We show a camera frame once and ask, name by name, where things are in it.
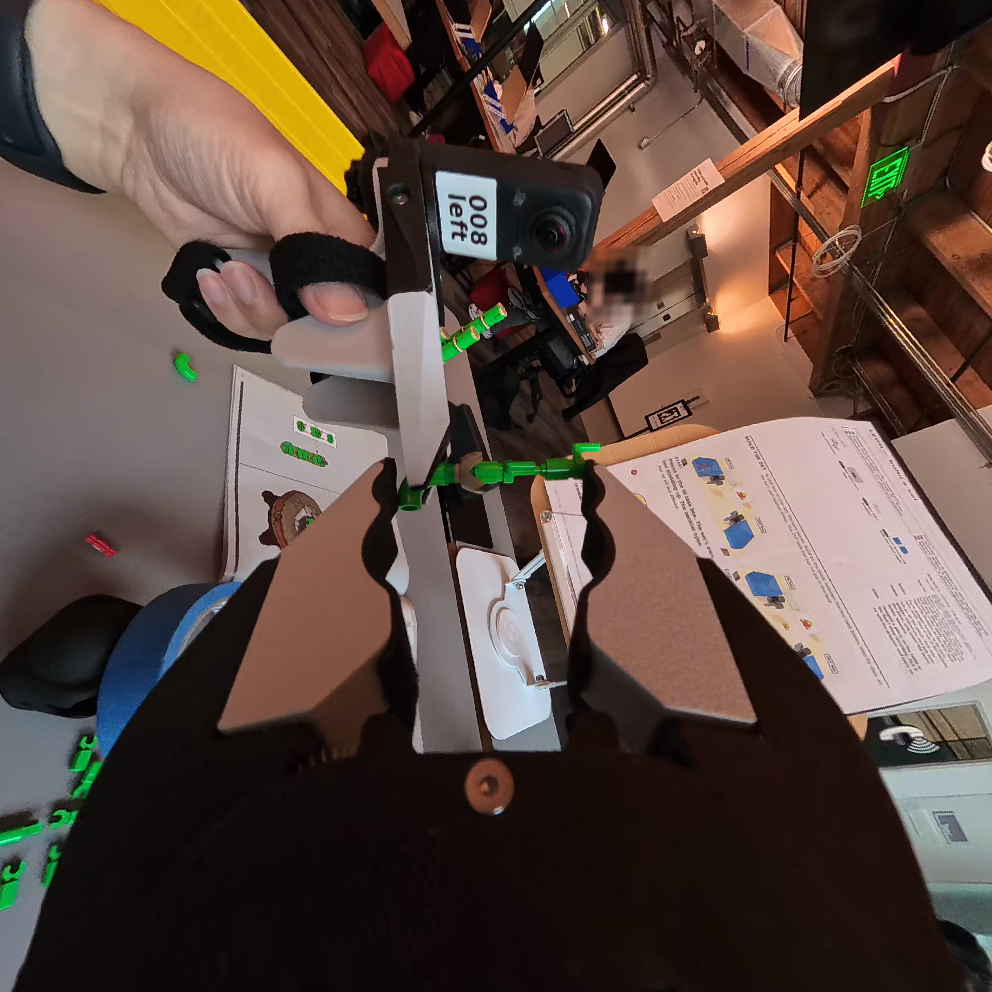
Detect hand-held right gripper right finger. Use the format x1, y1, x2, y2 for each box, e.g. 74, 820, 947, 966
567, 462, 757, 730

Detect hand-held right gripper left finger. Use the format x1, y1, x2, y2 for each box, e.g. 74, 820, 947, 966
217, 457, 421, 734

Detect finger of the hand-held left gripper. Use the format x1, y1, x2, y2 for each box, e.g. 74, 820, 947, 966
386, 290, 454, 489

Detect green lego plant model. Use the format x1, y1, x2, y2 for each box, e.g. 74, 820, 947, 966
397, 302, 602, 515

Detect lego instruction booklet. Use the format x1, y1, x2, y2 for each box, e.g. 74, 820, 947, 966
220, 364, 413, 584

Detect pile of green lego clips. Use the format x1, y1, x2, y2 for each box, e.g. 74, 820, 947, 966
0, 735, 103, 912

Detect person's left hand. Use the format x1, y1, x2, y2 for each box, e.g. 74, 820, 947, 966
23, 0, 381, 339

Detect small black box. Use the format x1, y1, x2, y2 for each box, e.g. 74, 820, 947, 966
445, 403, 499, 545

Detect red bag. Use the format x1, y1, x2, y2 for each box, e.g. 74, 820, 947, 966
363, 22, 417, 104

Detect printed instruction sheet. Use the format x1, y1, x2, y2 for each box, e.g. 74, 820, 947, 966
542, 417, 992, 716

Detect blue tape roll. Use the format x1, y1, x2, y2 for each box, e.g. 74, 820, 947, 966
95, 581, 243, 758

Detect white plastic pad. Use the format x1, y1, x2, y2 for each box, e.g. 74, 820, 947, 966
454, 546, 556, 742

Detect black and white marker tag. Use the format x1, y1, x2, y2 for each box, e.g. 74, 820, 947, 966
644, 395, 704, 435

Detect yellow board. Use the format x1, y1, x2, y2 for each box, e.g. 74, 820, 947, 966
91, 0, 366, 196

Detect dark rounded object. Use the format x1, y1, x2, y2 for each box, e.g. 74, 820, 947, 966
0, 594, 146, 719

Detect black sign with white icon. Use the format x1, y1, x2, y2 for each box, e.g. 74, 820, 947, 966
863, 701, 992, 770

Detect black wristband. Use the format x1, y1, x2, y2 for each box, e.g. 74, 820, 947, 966
0, 0, 103, 195

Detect green exit sign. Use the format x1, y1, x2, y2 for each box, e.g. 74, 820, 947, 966
859, 146, 913, 211

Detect paper notice on post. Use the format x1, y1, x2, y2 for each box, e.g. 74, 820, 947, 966
651, 158, 727, 223

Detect silver air duct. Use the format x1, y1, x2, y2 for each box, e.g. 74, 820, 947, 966
711, 0, 804, 107

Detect coiled white cable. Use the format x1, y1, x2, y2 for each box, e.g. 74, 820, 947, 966
809, 224, 864, 277

